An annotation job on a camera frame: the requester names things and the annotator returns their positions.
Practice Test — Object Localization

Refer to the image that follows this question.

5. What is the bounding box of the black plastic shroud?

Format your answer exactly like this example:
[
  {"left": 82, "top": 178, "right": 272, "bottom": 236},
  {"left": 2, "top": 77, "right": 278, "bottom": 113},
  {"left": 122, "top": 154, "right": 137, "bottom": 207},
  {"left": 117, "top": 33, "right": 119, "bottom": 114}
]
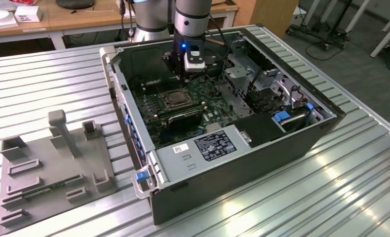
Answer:
[{"left": 234, "top": 114, "right": 289, "bottom": 149}]

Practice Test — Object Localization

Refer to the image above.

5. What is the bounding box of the grey metal drive cage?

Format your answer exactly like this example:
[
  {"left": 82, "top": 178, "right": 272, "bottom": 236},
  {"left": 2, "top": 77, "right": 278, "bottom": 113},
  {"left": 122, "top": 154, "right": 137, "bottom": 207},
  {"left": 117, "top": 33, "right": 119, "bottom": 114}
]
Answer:
[{"left": 218, "top": 38, "right": 261, "bottom": 111}]

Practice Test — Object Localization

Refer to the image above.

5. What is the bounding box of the silver metal bracket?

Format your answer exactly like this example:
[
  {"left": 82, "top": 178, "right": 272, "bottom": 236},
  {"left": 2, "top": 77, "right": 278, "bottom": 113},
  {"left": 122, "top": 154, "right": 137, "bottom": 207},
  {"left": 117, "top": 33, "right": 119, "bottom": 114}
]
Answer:
[{"left": 257, "top": 69, "right": 310, "bottom": 111}]

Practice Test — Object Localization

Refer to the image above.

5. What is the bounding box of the green motherboard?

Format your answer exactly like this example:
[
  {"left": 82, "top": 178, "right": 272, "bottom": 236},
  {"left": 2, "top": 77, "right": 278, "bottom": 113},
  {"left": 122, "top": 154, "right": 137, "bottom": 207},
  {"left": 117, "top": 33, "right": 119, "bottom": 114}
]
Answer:
[{"left": 131, "top": 74, "right": 249, "bottom": 146}]

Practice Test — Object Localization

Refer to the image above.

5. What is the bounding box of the wooden cabinet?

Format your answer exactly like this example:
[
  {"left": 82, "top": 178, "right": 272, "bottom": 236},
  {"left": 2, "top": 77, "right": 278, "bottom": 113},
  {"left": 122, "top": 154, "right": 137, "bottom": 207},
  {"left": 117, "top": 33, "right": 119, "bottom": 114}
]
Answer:
[{"left": 249, "top": 0, "right": 301, "bottom": 40}]

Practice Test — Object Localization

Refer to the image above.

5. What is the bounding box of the silver CPU plate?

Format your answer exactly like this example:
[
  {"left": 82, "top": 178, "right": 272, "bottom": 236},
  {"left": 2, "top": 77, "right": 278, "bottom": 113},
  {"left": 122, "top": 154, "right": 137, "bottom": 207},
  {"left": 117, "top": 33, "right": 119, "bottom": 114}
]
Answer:
[{"left": 168, "top": 91, "right": 189, "bottom": 106}]

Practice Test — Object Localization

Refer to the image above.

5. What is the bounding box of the black graphics card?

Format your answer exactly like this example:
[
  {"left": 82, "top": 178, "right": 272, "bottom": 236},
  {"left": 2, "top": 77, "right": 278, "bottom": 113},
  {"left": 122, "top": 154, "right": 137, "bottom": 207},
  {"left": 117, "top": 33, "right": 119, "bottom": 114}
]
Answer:
[{"left": 161, "top": 110, "right": 212, "bottom": 135}]

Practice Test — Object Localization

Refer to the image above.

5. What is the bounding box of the metal socket cover frame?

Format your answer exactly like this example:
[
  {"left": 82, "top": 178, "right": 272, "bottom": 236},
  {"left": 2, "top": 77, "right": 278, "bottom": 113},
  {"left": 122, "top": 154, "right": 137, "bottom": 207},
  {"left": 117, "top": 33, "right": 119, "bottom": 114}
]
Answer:
[{"left": 161, "top": 87, "right": 198, "bottom": 111}]

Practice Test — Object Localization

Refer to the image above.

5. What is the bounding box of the grey power supply unit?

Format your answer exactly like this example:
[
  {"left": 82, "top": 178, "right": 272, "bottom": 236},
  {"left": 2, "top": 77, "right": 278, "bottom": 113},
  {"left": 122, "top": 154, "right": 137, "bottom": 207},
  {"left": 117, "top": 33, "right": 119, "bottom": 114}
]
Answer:
[{"left": 149, "top": 123, "right": 254, "bottom": 192}]

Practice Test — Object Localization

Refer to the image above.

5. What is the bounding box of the white cardboard box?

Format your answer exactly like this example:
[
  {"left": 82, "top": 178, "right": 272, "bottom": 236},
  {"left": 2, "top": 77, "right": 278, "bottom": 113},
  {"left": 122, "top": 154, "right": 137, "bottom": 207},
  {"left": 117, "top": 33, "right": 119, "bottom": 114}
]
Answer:
[{"left": 14, "top": 5, "right": 45, "bottom": 23}]

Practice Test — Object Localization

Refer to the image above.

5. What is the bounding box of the white table frame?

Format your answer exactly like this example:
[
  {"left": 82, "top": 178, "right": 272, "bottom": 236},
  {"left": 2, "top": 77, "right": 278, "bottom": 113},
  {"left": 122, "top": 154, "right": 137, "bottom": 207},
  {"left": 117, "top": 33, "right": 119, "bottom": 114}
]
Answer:
[
  {"left": 298, "top": 0, "right": 372, "bottom": 34},
  {"left": 368, "top": 0, "right": 390, "bottom": 59}
]

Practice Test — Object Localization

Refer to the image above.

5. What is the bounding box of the blue case latch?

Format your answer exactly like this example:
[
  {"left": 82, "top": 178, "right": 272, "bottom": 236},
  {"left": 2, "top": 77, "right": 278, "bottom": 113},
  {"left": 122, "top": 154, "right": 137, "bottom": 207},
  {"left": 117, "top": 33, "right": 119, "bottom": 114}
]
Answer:
[{"left": 134, "top": 171, "right": 149, "bottom": 184}]

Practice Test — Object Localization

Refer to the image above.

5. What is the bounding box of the black wheeled stand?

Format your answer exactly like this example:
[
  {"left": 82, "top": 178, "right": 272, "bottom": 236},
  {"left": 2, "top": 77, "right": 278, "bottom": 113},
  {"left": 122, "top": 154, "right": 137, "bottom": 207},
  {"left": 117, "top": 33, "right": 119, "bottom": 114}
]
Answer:
[{"left": 285, "top": 0, "right": 353, "bottom": 52}]

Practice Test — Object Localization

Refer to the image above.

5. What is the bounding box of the black open PC case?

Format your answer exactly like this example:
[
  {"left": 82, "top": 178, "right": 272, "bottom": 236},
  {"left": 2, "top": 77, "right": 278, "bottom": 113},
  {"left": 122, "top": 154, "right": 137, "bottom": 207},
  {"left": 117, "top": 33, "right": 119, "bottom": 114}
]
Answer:
[{"left": 98, "top": 23, "right": 348, "bottom": 227}]

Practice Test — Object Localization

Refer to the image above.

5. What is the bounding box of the grey parts rack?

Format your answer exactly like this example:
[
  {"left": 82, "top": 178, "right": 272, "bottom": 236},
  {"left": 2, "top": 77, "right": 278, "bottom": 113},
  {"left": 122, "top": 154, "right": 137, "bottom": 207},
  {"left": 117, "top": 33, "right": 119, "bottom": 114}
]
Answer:
[{"left": 0, "top": 110, "right": 118, "bottom": 235}]

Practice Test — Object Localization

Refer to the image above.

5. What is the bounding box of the CPU socket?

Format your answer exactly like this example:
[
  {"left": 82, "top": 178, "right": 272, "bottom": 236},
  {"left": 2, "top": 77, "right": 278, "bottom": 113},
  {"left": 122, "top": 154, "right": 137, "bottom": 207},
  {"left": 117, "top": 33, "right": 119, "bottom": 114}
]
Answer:
[{"left": 158, "top": 86, "right": 200, "bottom": 111}]

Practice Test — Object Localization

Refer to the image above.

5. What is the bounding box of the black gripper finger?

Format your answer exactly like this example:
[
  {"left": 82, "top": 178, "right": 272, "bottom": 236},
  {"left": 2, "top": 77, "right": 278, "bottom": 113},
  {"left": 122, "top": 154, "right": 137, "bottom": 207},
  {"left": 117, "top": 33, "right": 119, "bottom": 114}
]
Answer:
[{"left": 162, "top": 50, "right": 189, "bottom": 82}]

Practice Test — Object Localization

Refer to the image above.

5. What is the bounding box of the black round object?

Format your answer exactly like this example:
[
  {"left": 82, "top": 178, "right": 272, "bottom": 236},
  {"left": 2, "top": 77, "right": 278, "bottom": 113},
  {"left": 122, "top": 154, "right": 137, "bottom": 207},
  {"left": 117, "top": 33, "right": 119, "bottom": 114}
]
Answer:
[{"left": 55, "top": 0, "right": 97, "bottom": 9}]

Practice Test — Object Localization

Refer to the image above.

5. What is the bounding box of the blue disk carrier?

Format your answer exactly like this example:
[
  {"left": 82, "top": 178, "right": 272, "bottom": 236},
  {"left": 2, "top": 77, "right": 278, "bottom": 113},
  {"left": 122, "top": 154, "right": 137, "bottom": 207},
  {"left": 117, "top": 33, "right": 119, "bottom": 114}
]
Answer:
[{"left": 270, "top": 110, "right": 308, "bottom": 133}]

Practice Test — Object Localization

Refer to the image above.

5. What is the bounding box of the small silver heatsink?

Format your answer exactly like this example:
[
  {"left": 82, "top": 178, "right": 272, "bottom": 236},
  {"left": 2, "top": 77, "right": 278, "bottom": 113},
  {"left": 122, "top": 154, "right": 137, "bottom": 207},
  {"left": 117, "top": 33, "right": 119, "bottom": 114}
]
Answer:
[{"left": 205, "top": 122, "right": 224, "bottom": 132}]

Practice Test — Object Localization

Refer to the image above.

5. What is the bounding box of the green RAM stick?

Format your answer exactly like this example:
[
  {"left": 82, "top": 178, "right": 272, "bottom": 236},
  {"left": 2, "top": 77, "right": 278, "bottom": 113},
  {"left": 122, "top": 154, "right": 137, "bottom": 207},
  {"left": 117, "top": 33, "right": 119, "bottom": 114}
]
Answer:
[
  {"left": 157, "top": 108, "right": 202, "bottom": 120},
  {"left": 155, "top": 105, "right": 204, "bottom": 117},
  {"left": 21, "top": 179, "right": 67, "bottom": 198}
]

